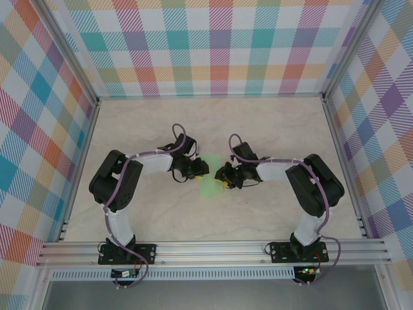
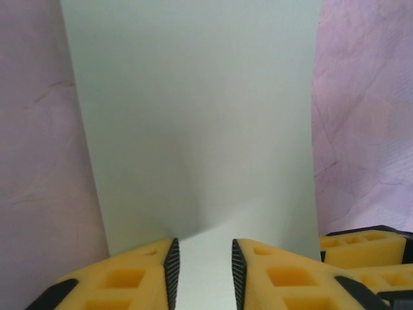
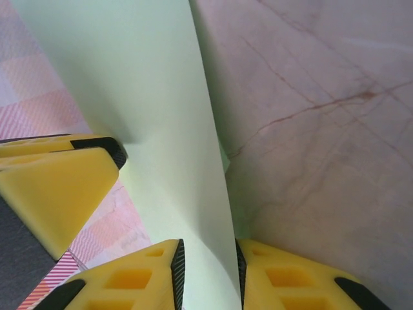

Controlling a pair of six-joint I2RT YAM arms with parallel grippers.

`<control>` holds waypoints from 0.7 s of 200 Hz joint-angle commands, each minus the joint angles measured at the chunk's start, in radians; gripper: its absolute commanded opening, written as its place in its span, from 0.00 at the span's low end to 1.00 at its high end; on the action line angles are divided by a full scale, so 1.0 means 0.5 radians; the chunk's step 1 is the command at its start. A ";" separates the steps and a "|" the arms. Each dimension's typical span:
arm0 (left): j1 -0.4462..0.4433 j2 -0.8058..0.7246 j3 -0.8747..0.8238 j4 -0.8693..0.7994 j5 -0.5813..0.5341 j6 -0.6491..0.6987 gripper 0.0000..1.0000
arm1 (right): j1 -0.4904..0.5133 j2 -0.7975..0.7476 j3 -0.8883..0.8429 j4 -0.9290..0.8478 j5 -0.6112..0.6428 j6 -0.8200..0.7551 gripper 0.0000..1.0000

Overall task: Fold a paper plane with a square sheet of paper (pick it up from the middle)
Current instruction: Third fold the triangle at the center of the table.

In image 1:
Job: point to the aluminium table edge rail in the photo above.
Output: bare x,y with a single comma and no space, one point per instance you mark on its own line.
342,161
85,145

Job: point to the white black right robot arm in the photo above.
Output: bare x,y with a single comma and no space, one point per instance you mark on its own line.
274,169

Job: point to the aluminium frame post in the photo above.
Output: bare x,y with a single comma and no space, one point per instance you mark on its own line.
349,48
71,51

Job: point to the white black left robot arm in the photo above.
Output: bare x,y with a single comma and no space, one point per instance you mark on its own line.
156,166

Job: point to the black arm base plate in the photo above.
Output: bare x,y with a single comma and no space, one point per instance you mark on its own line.
146,253
277,253

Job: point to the light green paper sheet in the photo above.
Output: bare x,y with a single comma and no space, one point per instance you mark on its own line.
211,192

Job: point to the aluminium frame bar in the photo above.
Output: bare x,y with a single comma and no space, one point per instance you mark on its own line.
40,290
387,287

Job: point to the small circuit board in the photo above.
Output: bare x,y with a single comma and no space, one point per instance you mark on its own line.
308,270
124,274

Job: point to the aluminium mounting rail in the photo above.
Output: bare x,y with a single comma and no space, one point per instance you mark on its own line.
209,252

